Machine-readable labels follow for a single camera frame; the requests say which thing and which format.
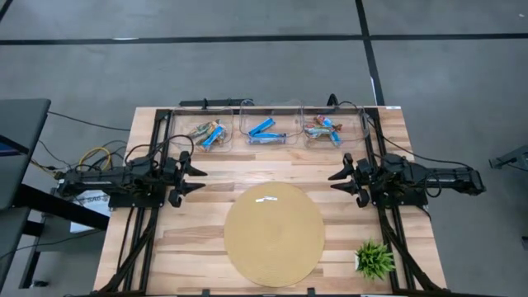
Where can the round woven straw placemat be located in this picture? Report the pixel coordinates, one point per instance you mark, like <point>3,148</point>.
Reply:
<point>274,247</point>

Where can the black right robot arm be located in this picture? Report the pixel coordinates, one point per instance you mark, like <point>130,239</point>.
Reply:
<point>433,177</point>

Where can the blue and orange granola bar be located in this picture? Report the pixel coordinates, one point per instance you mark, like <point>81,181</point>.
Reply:
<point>213,137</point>

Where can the small white wrapper scrap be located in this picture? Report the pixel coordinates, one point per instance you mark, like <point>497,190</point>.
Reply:
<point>266,199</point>

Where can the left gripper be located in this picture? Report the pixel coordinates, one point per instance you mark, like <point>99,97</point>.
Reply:
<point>175,198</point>

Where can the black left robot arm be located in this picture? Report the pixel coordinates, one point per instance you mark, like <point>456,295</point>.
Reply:
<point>103,179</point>

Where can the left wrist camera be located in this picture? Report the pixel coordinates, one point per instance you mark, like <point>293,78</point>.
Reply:
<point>171,167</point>

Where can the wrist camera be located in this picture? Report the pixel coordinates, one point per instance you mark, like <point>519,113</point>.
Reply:
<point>366,167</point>
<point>171,167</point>

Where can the dark grey stand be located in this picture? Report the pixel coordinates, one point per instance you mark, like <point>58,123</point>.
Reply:
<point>511,158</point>

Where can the black aluminium table frame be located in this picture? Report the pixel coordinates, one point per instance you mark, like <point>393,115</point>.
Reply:
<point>163,113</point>

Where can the dark grey desk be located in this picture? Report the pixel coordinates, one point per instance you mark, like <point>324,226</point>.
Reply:
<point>20,136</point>

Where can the dark yellow green granola bar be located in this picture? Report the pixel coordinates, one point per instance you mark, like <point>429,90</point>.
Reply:
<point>201,130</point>

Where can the clear plastic bin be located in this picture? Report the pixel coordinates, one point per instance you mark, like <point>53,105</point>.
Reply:
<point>354,128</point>
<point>288,113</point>
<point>181,123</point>

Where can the small green potted plant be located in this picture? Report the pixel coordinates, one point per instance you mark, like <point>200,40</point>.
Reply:
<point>375,260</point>

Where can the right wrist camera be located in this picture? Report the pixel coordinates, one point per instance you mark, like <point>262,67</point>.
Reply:
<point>366,167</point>

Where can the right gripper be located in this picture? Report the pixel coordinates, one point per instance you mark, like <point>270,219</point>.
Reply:
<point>363,198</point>

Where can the white printed paper sheet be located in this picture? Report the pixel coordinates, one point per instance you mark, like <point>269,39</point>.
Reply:
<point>86,206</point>

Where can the blue and red granola bar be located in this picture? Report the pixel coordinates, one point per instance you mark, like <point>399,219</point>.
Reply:
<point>335,138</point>

